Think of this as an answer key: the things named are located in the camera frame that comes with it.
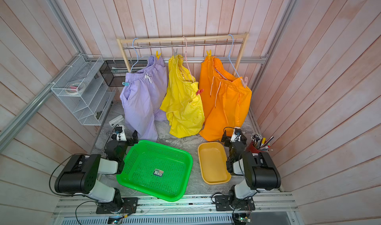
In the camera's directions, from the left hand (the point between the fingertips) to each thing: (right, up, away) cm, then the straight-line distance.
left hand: (130, 130), depth 91 cm
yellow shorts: (+34, +15, +2) cm, 37 cm away
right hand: (+65, 0, 0) cm, 65 cm away
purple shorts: (+12, +19, -11) cm, 25 cm away
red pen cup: (+73, -10, -8) cm, 74 cm away
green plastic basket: (+19, -23, -7) cm, 30 cm away
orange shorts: (+59, +19, -5) cm, 62 cm away
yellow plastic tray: (+53, -21, +2) cm, 57 cm away
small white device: (-15, +6, +14) cm, 21 cm away
